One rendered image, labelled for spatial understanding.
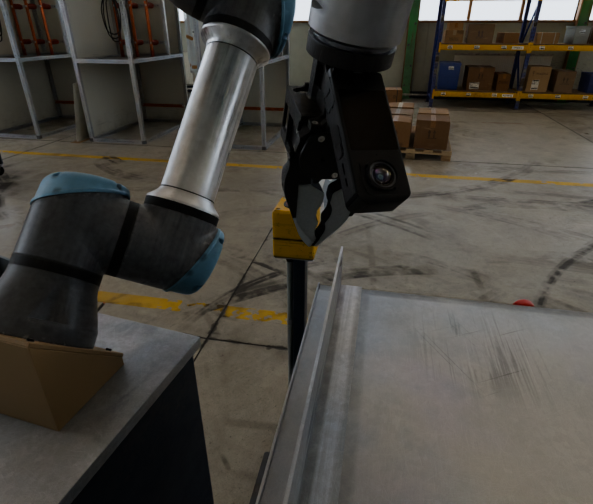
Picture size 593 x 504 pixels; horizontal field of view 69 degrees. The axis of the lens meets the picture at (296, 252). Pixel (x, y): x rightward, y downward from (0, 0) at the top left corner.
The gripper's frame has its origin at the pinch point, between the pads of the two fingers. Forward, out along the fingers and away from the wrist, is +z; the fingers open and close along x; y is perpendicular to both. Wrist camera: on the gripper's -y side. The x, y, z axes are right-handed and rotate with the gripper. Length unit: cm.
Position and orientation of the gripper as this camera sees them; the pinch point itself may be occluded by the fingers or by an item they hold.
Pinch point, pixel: (315, 241)
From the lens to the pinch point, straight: 46.4
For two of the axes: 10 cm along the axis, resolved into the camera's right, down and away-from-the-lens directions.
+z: -1.4, 7.2, 6.8
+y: -2.2, -7.0, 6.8
